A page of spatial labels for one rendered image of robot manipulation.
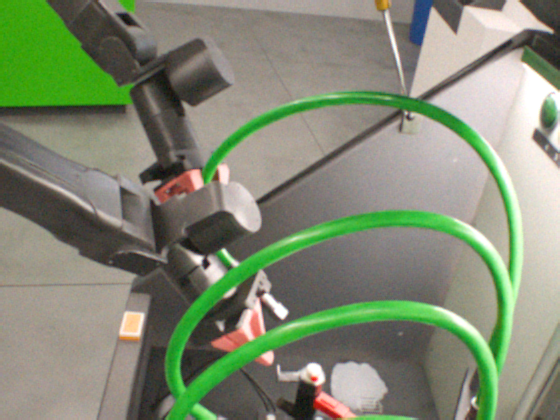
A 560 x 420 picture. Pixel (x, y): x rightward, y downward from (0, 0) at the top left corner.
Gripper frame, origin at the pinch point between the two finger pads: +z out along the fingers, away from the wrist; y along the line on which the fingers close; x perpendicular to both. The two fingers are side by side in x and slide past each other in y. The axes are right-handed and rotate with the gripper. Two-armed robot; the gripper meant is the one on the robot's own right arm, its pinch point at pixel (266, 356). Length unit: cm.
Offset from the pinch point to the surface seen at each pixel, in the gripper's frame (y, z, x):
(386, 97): 26.8, -18.1, 5.6
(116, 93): -172, -39, 288
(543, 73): 40.7, -6.2, 23.9
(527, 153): 34.3, 3.9, 27.1
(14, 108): -219, -69, 259
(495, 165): 32.6, -7.2, 3.8
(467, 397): 17.0, 16.9, 1.7
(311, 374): 4.5, 3.4, -1.8
